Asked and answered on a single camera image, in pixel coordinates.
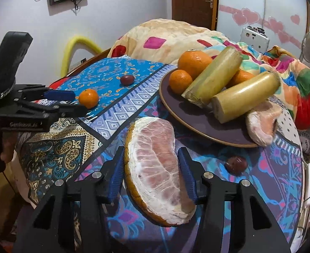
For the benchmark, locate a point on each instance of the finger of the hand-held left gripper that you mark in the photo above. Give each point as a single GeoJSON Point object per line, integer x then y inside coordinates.
{"type": "Point", "coordinates": [70, 110]}
{"type": "Point", "coordinates": [60, 95]}

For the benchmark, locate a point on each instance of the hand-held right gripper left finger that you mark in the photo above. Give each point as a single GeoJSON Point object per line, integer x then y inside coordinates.
{"type": "Point", "coordinates": [115, 179]}

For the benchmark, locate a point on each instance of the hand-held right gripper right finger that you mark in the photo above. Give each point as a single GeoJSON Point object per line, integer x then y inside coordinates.
{"type": "Point", "coordinates": [188, 175]}

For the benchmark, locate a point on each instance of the small mandarin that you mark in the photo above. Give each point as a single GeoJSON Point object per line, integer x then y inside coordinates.
{"type": "Point", "coordinates": [180, 82]}
{"type": "Point", "coordinates": [88, 98]}

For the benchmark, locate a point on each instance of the purple plate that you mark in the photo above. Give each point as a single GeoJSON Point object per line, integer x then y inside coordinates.
{"type": "Point", "coordinates": [186, 116]}

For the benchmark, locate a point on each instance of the peeled pomelo piece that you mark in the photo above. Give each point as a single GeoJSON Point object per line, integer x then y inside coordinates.
{"type": "Point", "coordinates": [260, 126]}

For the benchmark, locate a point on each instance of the yellow sugarcane piece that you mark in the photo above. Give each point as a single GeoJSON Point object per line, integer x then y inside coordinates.
{"type": "Point", "coordinates": [215, 76]}
{"type": "Point", "coordinates": [244, 97]}

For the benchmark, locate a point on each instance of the medium orange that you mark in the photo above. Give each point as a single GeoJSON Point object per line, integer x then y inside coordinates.
{"type": "Point", "coordinates": [240, 78]}

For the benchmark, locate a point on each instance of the large orange with sticker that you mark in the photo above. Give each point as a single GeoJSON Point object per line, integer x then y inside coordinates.
{"type": "Point", "coordinates": [193, 62]}

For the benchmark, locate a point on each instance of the person's left hand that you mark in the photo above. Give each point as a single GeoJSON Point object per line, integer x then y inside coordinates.
{"type": "Point", "coordinates": [9, 147]}

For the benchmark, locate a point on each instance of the blue patterned tablecloth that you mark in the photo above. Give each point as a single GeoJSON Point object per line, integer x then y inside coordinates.
{"type": "Point", "coordinates": [65, 147]}

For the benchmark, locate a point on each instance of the yellow foam tube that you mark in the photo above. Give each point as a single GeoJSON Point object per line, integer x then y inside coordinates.
{"type": "Point", "coordinates": [65, 55]}

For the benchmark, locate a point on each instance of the red jujube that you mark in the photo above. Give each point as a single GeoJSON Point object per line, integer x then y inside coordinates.
{"type": "Point", "coordinates": [236, 165]}
{"type": "Point", "coordinates": [127, 80]}

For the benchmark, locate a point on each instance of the colourful patchwork blanket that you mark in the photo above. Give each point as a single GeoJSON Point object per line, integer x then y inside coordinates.
{"type": "Point", "coordinates": [155, 31]}

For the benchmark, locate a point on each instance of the white hard case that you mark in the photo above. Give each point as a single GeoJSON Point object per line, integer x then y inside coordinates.
{"type": "Point", "coordinates": [252, 38]}

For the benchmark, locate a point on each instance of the brown wooden door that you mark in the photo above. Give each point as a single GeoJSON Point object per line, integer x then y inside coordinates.
{"type": "Point", "coordinates": [192, 0]}

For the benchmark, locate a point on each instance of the wooden bed side rail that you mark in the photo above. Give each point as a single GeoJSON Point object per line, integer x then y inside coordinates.
{"type": "Point", "coordinates": [91, 59]}

